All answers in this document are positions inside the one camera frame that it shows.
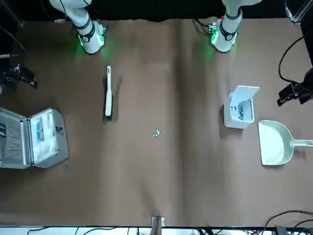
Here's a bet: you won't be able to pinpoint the black base cable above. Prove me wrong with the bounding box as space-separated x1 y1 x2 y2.
192 19 213 37

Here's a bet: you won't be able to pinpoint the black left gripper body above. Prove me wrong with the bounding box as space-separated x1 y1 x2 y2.
301 72 313 105

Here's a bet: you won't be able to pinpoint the silver metal clamp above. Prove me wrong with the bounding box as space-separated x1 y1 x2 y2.
285 0 309 26

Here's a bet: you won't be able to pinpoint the pale grey plastic dustpan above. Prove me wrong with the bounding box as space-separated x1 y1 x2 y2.
257 119 313 167

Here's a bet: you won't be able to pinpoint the white hand brush black bristles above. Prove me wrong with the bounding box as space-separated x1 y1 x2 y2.
104 65 114 122

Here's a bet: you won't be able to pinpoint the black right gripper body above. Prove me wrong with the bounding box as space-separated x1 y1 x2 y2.
0 64 22 84

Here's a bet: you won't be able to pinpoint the black desk cable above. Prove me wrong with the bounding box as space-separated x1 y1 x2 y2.
265 210 313 232

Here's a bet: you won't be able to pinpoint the blue white medicine box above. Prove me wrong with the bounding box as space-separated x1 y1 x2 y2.
35 117 45 143

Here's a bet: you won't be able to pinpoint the capsule shells pile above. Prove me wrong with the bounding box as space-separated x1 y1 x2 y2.
231 104 245 121

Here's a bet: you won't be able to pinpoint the silver aluminium case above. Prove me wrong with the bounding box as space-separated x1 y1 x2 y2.
0 107 69 170

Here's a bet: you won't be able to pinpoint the aluminium profile post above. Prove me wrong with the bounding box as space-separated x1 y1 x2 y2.
151 215 165 235

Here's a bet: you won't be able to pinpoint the white plastic trash can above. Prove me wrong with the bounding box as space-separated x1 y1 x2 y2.
223 85 261 129

